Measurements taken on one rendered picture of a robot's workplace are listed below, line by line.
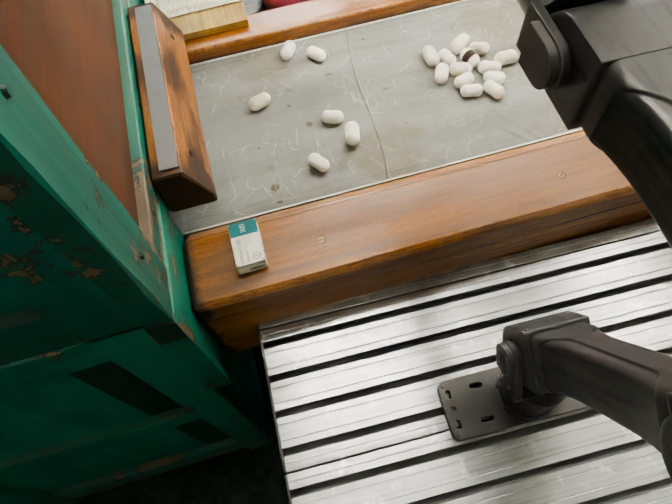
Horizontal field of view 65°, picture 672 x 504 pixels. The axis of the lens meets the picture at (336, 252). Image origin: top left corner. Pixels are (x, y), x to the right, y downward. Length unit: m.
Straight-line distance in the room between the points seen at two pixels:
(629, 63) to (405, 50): 0.56
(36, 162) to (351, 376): 0.45
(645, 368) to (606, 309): 0.34
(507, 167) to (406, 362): 0.28
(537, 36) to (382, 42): 0.54
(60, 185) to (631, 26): 0.36
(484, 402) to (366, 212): 0.27
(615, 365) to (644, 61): 0.21
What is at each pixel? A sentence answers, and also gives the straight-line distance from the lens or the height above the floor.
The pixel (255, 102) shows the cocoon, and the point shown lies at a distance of 0.80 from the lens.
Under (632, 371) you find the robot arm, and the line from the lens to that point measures 0.43.
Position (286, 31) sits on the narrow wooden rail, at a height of 0.76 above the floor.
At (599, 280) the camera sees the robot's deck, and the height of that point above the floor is 0.67.
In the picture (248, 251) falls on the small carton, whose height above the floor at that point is 0.78.
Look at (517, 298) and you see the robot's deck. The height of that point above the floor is 0.67.
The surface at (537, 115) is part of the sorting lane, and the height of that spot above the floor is 0.74.
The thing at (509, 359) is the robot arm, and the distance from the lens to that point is 0.56.
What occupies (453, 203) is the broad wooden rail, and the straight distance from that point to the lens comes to 0.67.
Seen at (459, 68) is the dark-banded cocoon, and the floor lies 0.76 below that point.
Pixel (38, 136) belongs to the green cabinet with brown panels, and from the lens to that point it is 0.37.
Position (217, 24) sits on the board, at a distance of 0.90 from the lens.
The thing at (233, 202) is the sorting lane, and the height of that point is 0.74.
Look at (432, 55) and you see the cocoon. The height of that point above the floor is 0.76.
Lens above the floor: 1.33
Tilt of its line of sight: 63 degrees down
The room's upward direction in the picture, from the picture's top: 6 degrees counter-clockwise
